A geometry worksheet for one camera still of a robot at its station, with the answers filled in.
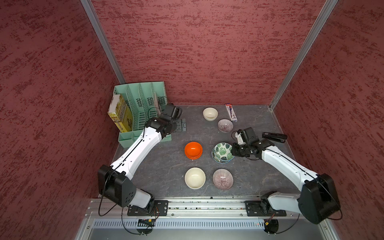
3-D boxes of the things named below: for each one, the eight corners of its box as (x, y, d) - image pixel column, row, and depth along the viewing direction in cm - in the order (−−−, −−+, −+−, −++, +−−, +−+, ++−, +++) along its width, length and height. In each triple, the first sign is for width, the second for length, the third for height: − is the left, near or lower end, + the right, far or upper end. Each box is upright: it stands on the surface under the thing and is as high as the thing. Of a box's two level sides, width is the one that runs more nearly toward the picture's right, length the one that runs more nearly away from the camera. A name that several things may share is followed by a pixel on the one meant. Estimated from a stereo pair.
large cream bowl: (184, 190, 81) (184, 187, 77) (185, 170, 88) (185, 167, 84) (205, 190, 81) (206, 187, 77) (204, 170, 88) (205, 167, 84)
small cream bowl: (203, 122, 112) (203, 118, 108) (202, 111, 119) (202, 107, 115) (218, 122, 112) (218, 118, 108) (216, 111, 119) (217, 107, 115)
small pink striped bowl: (218, 132, 106) (218, 128, 103) (216, 122, 112) (217, 118, 109) (233, 132, 106) (234, 128, 103) (231, 122, 112) (232, 118, 109)
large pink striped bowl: (213, 190, 81) (214, 187, 77) (212, 171, 88) (212, 168, 84) (233, 190, 81) (235, 187, 77) (230, 171, 88) (232, 168, 84)
